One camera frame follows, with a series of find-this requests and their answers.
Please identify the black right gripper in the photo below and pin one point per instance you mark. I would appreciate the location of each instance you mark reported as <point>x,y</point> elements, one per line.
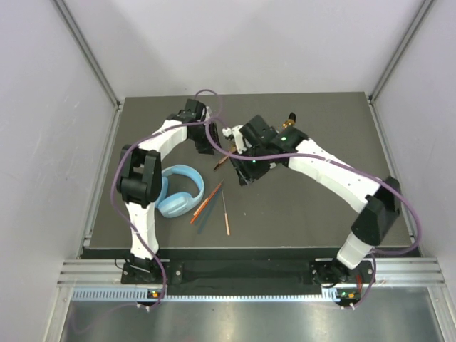
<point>247,175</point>

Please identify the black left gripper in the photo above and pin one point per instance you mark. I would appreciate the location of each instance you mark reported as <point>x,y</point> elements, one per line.
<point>205,147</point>

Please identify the gold spoon green handle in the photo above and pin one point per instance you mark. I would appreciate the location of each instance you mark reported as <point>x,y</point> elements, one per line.
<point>289,122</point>

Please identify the copper utensil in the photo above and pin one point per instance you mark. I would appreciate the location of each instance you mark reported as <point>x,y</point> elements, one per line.
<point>221,162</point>

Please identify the silver copper chopstick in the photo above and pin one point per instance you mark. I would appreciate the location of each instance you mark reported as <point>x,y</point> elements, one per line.
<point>226,219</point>

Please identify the orange chopstick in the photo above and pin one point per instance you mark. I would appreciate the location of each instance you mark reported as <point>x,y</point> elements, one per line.
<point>204,204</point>

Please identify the light blue headphones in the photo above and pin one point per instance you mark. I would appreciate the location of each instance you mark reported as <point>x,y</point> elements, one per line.
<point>179,203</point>

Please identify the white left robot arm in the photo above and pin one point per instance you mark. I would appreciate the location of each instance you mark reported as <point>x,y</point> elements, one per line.
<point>143,185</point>

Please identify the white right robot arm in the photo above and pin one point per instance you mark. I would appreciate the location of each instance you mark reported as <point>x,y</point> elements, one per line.
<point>375,202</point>

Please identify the dark teal chopstick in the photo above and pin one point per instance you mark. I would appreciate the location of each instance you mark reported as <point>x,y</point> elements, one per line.
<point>206,218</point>

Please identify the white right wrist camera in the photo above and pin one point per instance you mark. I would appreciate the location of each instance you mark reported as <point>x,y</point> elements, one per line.
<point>234,134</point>

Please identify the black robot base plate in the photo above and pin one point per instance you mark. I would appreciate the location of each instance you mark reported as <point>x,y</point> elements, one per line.
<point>244,271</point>

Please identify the aluminium frame rail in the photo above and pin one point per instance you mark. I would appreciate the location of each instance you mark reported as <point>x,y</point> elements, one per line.
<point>86,51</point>

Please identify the grey slotted cable duct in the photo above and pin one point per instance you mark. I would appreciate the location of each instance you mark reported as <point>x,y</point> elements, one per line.
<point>146,295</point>

